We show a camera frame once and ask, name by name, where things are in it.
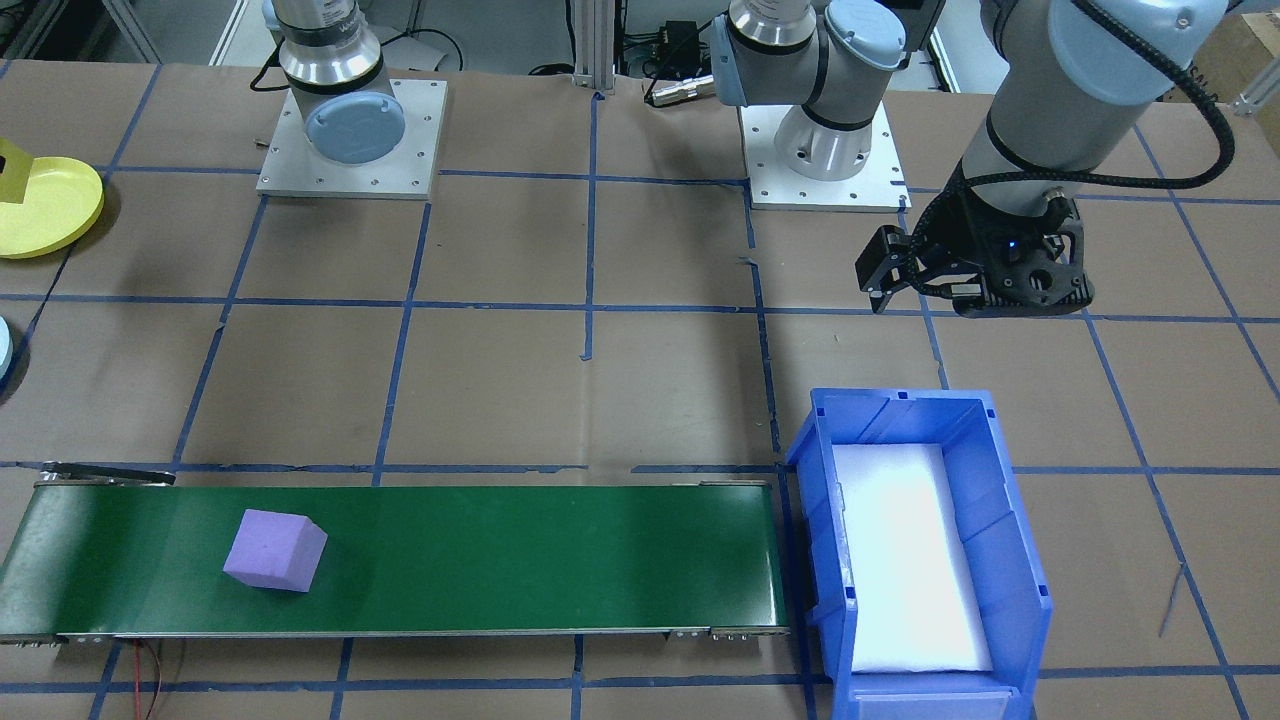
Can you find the silver cylindrical connector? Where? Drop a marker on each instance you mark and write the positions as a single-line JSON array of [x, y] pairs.
[[680, 90]]

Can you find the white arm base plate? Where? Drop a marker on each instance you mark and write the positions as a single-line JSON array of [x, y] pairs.
[[880, 190], [290, 180]]

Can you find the black adapter behind arm bases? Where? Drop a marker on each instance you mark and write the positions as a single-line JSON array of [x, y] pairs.
[[680, 40]]

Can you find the blue plastic bin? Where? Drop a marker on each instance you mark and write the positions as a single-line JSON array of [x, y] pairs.
[[1010, 560]]

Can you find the brown cardboard box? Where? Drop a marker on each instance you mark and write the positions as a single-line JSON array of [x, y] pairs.
[[1250, 50]]

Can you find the yellow round plate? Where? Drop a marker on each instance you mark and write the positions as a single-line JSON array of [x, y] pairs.
[[50, 210]]

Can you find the purple foam block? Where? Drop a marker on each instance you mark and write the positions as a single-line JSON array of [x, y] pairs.
[[272, 550]]

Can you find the aluminium post behind arm bases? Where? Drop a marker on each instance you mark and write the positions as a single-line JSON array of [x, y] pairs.
[[592, 50]]

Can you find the green conveyor belt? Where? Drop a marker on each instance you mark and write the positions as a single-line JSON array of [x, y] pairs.
[[500, 560]]

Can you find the yellow foam block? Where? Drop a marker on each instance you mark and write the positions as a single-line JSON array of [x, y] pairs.
[[12, 175]]

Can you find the light blue round plate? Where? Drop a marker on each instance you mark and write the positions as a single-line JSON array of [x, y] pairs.
[[4, 350]]

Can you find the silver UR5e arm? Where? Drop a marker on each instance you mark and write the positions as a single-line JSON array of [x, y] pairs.
[[1080, 80], [330, 60]]

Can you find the V-shaped metal bar frame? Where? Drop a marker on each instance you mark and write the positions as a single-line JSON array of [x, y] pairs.
[[130, 30]]

